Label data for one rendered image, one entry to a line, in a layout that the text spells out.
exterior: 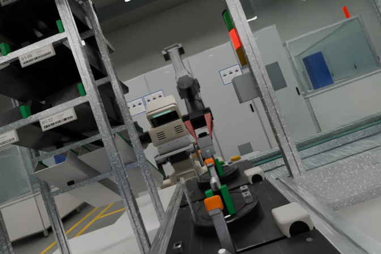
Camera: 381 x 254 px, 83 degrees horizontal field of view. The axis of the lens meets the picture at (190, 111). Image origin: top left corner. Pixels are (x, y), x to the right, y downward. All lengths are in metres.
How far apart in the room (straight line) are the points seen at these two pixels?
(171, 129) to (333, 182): 1.02
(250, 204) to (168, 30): 8.70
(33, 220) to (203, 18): 7.87
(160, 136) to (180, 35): 7.59
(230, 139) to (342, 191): 3.18
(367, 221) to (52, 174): 0.80
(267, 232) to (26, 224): 5.68
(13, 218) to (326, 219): 5.89
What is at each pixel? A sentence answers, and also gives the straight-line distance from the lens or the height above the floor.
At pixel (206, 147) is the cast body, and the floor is 1.08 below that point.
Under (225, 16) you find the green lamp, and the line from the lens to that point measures 0.63.
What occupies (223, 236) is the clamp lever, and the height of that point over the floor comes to 1.03.
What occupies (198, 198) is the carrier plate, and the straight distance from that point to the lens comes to 0.63.
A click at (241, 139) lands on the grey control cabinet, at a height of 0.62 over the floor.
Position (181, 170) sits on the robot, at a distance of 1.48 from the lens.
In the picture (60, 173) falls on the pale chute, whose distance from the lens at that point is 0.78.
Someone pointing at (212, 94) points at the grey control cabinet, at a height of 1.48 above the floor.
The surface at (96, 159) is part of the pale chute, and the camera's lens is 0.72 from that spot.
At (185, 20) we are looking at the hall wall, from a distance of 9.07.
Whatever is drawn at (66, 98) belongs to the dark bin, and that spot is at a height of 1.34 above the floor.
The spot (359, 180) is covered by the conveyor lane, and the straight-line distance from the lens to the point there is 0.66.
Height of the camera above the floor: 1.17
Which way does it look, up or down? 3 degrees up
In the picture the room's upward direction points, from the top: 20 degrees counter-clockwise
